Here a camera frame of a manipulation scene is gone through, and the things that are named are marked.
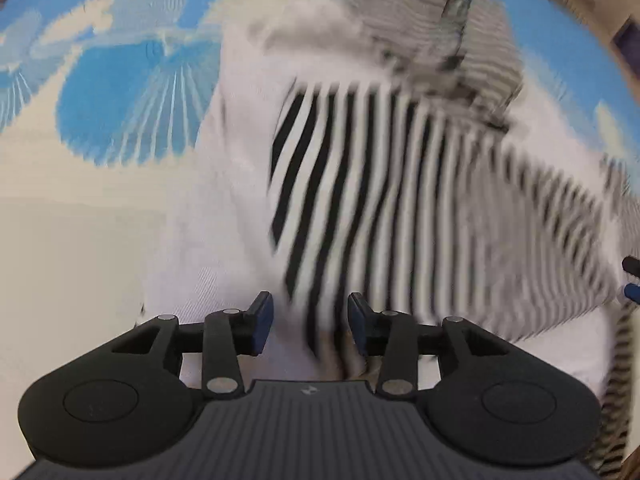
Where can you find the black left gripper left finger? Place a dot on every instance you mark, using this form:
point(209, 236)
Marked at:
point(221, 338)

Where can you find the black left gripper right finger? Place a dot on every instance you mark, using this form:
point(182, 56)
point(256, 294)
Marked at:
point(398, 340)

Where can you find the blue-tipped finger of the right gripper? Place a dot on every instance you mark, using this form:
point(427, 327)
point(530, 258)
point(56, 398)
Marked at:
point(631, 266)

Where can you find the black white striped garment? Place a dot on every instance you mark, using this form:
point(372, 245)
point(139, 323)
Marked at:
point(402, 150)

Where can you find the blue white patterned bedsheet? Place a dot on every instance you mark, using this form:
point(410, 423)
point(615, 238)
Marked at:
point(101, 105)

